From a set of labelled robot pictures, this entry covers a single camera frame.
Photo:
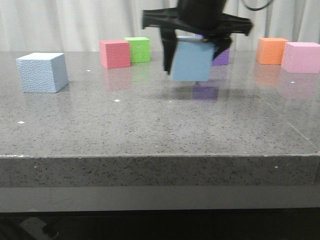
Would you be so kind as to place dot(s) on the light blue foam cube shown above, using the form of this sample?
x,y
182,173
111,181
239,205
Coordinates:
x,y
42,72
192,59

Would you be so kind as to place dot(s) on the red foam cube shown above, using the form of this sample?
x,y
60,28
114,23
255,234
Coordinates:
x,y
115,53

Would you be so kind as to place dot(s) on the far orange foam cube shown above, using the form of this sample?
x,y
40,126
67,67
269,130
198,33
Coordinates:
x,y
270,50

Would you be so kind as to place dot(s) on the lower purple foam cube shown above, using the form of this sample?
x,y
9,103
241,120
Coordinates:
x,y
222,59

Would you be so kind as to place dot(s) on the green foam cube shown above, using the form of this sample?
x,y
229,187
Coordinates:
x,y
139,49

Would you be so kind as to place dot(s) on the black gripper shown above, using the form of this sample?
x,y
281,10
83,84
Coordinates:
x,y
203,17

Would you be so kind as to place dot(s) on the pink foam cube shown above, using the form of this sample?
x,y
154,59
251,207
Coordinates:
x,y
301,57

